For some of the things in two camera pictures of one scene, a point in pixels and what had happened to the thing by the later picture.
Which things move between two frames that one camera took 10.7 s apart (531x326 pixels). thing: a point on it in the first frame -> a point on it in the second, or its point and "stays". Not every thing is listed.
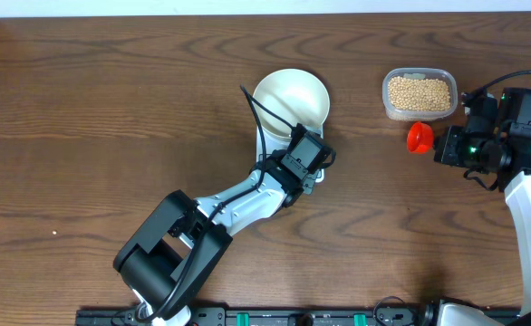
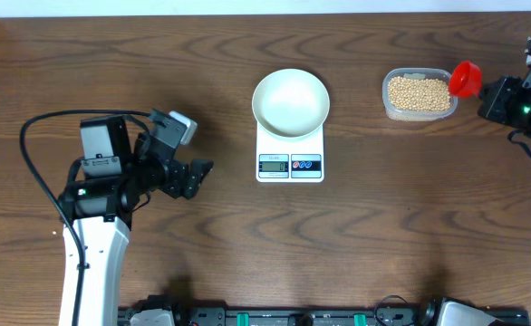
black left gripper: [304, 178] -> [183, 179]
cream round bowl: [294, 94] stays
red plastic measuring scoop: [419, 138] -> [466, 80]
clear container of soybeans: [419, 93] stays
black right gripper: [446, 145] -> [494, 106]
